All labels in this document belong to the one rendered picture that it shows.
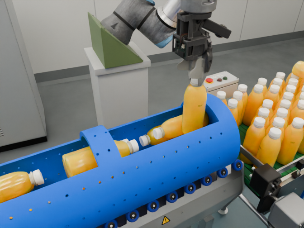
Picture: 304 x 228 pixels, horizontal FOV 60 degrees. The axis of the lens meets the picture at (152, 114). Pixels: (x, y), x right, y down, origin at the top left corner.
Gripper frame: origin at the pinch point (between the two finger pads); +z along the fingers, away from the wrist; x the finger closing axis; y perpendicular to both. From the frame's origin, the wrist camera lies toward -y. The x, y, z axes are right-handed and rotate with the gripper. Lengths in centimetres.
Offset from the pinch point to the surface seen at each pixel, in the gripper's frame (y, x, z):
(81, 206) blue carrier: 42.5, 12.0, 19.6
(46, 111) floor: 35, -215, 134
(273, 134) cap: -27.2, 13.1, 24.1
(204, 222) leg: -7, 7, 73
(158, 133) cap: 10.6, -4.6, 21.1
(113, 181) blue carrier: 33.0, 10.5, 16.9
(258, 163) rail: -24.2, 12.8, 37.8
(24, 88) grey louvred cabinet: 49, -158, 71
